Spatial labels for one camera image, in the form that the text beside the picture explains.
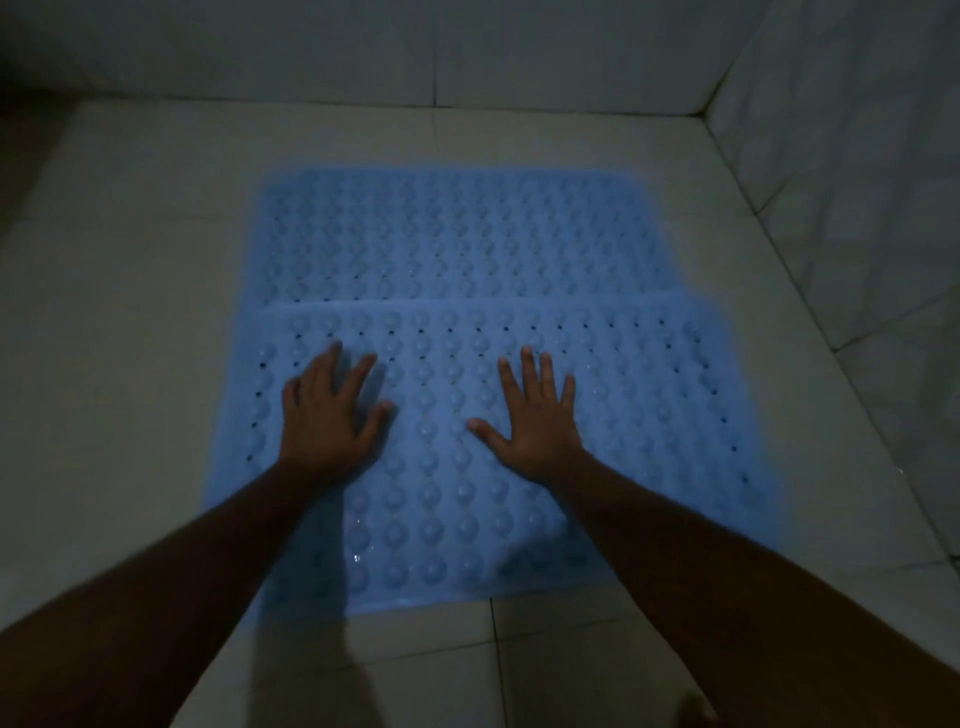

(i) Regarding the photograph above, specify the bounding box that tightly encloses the person's left hand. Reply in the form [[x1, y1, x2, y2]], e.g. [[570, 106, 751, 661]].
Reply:
[[278, 341, 397, 485]]

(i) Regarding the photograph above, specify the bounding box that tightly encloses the person's left forearm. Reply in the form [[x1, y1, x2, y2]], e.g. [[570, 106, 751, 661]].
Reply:
[[0, 461, 343, 728]]

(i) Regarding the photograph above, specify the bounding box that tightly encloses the blue bath mat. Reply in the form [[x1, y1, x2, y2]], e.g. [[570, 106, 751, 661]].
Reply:
[[243, 166, 680, 309], [202, 292, 781, 624]]

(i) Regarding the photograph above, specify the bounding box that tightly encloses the person's right forearm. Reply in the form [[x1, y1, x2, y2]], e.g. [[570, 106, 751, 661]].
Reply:
[[547, 453, 960, 728]]

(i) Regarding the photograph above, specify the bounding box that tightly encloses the person's right hand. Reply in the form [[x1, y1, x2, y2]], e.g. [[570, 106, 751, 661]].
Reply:
[[466, 346, 590, 485]]

